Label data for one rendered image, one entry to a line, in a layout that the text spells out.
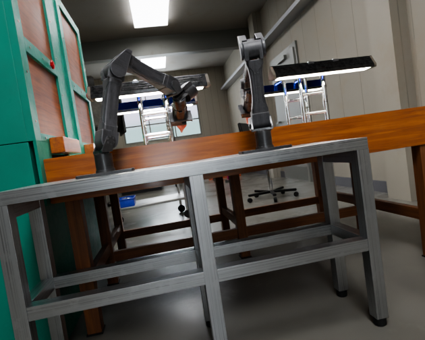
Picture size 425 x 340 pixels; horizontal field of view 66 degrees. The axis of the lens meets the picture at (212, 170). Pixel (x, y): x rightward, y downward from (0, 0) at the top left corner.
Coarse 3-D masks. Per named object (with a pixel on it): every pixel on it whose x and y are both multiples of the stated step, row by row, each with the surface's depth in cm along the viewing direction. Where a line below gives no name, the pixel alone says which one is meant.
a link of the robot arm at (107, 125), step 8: (104, 72) 121; (104, 80) 121; (112, 80) 118; (120, 80) 120; (104, 88) 120; (112, 88) 119; (120, 88) 121; (104, 96) 119; (112, 96) 119; (104, 104) 118; (112, 104) 119; (104, 112) 117; (112, 112) 119; (104, 120) 117; (112, 120) 118; (104, 128) 116; (112, 128) 117; (96, 136) 118; (104, 136) 115; (96, 144) 118
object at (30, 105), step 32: (0, 0) 125; (32, 0) 157; (0, 32) 126; (32, 32) 149; (64, 32) 213; (0, 64) 126; (32, 64) 143; (64, 64) 198; (0, 96) 126; (32, 96) 133; (64, 96) 186; (0, 128) 127; (32, 128) 128; (64, 128) 176
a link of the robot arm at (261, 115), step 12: (252, 48) 118; (252, 60) 119; (252, 72) 121; (252, 84) 122; (252, 96) 124; (264, 96) 124; (252, 108) 125; (264, 108) 124; (252, 120) 126; (264, 120) 126
